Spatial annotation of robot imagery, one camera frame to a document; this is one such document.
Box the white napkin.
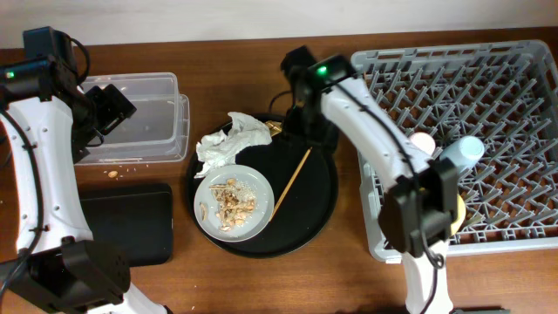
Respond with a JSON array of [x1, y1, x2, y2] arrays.
[[194, 112, 272, 179]]

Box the round black tray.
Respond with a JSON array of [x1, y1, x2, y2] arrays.
[[208, 135, 338, 258]]

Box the wooden chopstick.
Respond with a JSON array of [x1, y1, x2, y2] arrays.
[[269, 147, 313, 221]]

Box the grey dishwasher rack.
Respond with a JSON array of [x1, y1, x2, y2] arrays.
[[351, 40, 557, 256]]

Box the light blue cup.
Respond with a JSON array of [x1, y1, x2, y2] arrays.
[[439, 136, 485, 173]]

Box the clear plastic bin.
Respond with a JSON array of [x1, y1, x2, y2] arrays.
[[78, 72, 189, 166]]

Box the gold foil wrapper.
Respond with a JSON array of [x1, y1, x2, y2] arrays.
[[265, 120, 282, 137]]

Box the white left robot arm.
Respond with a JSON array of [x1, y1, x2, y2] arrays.
[[1, 26, 167, 313]]

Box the black rectangular bin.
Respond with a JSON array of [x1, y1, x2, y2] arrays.
[[79, 183, 174, 267]]

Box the yellow bowl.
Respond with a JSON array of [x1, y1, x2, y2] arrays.
[[451, 195, 466, 236]]

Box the grey plate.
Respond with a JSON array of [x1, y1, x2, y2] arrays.
[[194, 165, 275, 242]]

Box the pink cup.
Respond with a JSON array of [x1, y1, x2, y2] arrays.
[[409, 132, 436, 156]]

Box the food scraps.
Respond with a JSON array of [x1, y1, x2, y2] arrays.
[[209, 178, 257, 232]]

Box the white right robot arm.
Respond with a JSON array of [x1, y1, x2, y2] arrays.
[[280, 46, 465, 313]]

